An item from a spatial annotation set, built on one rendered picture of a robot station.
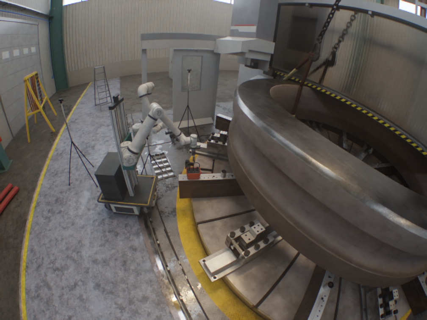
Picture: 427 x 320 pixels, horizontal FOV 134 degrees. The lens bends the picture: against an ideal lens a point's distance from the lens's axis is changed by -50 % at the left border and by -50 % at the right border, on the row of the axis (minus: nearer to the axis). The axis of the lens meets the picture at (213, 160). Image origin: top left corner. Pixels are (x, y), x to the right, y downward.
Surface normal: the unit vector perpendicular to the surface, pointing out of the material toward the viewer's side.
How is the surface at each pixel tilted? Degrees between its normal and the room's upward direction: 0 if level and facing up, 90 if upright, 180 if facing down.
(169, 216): 0
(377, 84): 90
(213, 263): 0
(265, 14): 90
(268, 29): 90
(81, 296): 0
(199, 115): 90
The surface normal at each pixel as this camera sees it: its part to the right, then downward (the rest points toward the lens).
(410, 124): -0.88, 0.22
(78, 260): 0.08, -0.80
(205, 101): 0.46, 0.56
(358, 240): -0.63, 0.42
